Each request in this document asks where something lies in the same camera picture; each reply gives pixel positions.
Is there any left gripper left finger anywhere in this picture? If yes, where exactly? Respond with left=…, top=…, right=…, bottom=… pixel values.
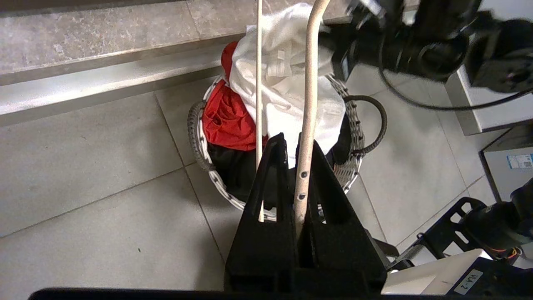
left=224, top=132, right=298, bottom=293

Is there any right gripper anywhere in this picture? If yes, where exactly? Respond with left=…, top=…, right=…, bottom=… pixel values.
left=319, top=17, right=381, bottom=82

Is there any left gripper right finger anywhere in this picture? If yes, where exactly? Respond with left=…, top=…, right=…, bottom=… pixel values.
left=296, top=133, right=389, bottom=293

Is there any pale wooden clothes hanger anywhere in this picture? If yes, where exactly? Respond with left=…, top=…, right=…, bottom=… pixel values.
left=255, top=0, right=332, bottom=240

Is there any black white woven laundry basket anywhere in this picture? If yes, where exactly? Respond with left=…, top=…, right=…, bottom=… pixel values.
left=187, top=73, right=388, bottom=222

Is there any white garment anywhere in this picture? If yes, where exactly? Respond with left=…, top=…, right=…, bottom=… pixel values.
left=229, top=3, right=346, bottom=168

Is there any black garment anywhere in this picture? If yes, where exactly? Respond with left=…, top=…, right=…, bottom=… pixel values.
left=207, top=112, right=351, bottom=211

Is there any red garment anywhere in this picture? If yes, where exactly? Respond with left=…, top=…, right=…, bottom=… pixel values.
left=202, top=41, right=268, bottom=152

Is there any white cabinet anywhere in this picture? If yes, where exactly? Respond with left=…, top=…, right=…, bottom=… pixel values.
left=444, top=0, right=533, bottom=136

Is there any grey box with label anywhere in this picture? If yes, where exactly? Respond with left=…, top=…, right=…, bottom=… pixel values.
left=479, top=124, right=533, bottom=203

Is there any grey stone step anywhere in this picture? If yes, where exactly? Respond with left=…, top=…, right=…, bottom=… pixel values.
left=0, top=0, right=419, bottom=127

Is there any black cable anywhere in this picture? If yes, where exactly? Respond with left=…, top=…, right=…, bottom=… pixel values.
left=378, top=42, right=533, bottom=112

